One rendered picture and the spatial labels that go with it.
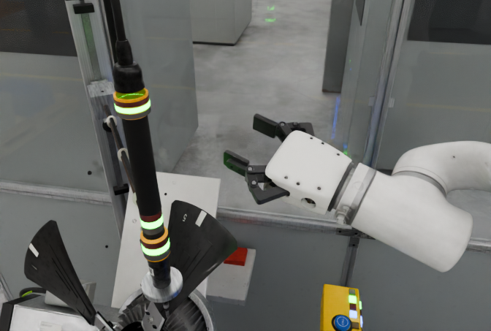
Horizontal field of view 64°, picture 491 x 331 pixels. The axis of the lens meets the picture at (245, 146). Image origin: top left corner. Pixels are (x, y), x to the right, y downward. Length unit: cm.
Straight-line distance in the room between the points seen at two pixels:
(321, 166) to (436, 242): 17
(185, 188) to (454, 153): 75
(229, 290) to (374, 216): 100
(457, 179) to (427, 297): 126
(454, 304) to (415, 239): 134
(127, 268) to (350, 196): 80
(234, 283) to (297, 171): 99
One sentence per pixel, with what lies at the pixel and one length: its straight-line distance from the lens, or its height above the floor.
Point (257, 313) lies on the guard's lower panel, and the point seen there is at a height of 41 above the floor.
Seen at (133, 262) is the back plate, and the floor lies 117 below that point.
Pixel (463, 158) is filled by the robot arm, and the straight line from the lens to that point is 57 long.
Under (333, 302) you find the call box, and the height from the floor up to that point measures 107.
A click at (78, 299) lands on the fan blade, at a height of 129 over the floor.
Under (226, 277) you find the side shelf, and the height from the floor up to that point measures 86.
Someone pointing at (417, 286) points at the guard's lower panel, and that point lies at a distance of 177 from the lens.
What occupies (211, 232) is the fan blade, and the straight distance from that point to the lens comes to 85.
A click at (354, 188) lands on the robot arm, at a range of 53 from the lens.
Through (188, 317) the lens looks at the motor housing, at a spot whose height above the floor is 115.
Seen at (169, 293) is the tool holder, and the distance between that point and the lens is 72.
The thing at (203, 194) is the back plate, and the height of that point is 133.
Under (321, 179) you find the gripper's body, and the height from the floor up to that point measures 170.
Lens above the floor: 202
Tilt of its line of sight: 32 degrees down
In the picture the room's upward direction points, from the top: straight up
